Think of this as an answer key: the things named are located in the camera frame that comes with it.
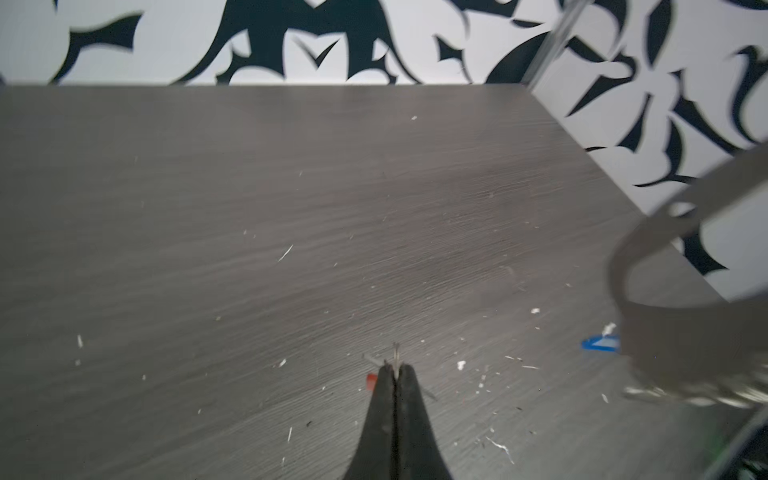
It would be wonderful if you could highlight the red key tag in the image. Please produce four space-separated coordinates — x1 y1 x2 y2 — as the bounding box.
366 373 378 391

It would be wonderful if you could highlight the silver key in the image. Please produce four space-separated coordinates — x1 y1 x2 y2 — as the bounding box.
361 342 439 402

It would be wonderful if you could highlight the blue key tag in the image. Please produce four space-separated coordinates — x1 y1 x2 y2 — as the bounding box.
581 335 620 352

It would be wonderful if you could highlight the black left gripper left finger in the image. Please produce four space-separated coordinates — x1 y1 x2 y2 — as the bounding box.
344 363 398 480

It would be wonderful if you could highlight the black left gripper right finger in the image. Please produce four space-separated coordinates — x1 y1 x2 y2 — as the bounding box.
395 364 452 480

